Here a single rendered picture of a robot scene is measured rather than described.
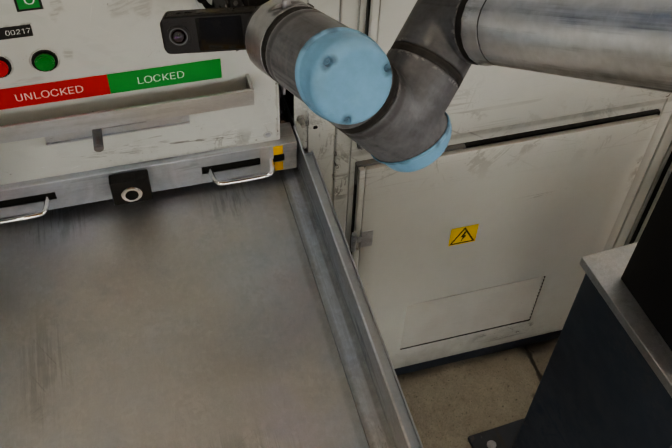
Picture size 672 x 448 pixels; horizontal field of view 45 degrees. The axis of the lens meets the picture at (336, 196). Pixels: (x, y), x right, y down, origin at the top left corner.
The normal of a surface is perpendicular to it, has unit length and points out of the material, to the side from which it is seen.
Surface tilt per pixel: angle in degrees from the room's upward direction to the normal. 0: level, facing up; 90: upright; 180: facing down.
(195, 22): 75
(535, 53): 94
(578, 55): 94
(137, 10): 90
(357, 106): 71
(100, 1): 90
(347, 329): 0
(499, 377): 0
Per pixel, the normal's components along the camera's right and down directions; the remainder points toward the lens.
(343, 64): 0.47, 0.42
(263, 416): 0.04, -0.68
